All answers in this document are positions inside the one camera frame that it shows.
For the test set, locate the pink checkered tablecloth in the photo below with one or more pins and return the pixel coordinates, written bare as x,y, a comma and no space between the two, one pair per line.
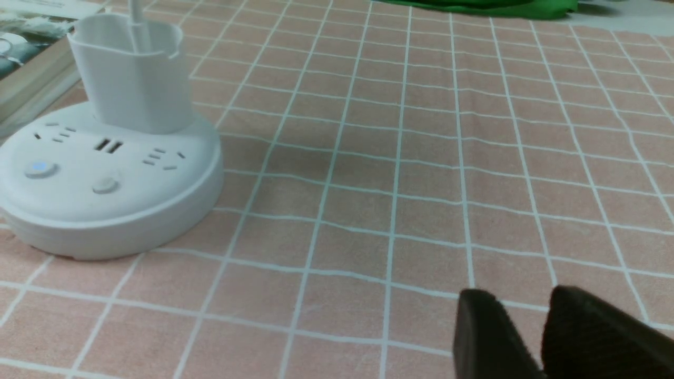
378,159

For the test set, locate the white desk lamp base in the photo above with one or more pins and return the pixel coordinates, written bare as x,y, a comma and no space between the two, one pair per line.
126,171

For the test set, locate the white paperback book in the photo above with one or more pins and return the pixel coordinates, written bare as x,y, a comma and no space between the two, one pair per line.
37,64

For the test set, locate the green cloth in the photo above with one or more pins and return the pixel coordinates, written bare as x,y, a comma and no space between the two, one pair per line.
532,10

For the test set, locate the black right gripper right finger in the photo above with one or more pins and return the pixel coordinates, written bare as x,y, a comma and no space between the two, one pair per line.
586,337

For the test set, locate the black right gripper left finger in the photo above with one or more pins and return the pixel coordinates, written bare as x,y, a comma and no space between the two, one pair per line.
486,343

